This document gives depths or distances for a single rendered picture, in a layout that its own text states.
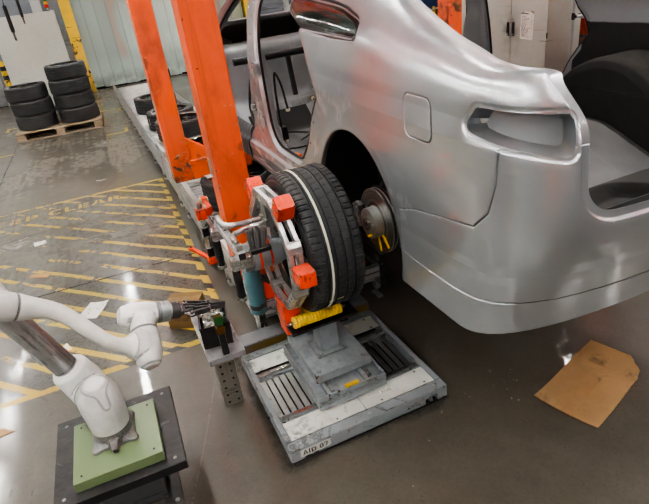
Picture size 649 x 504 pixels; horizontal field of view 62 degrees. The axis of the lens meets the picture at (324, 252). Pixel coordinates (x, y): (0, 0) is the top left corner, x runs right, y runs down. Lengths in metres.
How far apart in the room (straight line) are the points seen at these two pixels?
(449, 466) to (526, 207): 1.29
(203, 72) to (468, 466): 2.08
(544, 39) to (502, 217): 5.34
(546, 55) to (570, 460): 5.14
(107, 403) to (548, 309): 1.67
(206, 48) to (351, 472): 1.97
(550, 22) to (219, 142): 4.93
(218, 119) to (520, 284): 1.56
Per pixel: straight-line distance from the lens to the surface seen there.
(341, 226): 2.22
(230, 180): 2.73
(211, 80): 2.62
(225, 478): 2.64
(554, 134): 1.77
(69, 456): 2.61
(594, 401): 2.91
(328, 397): 2.65
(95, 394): 2.33
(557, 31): 7.00
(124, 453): 2.42
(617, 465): 2.67
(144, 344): 2.21
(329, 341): 2.77
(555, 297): 1.91
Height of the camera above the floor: 1.94
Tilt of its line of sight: 27 degrees down
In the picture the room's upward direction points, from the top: 8 degrees counter-clockwise
